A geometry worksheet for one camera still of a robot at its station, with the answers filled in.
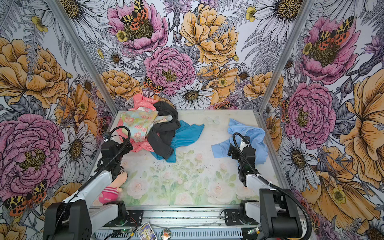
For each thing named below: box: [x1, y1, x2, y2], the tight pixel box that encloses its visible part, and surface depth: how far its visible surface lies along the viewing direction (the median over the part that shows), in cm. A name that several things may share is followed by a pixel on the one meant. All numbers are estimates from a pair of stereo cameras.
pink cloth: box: [116, 114, 155, 153], surface depth 99 cm
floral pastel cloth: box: [120, 108, 173, 143], surface depth 99 cm
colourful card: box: [136, 221, 158, 240], surface depth 70 cm
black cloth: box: [147, 101, 181, 160], surface depth 97 cm
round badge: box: [160, 228, 172, 240], surface depth 71 cm
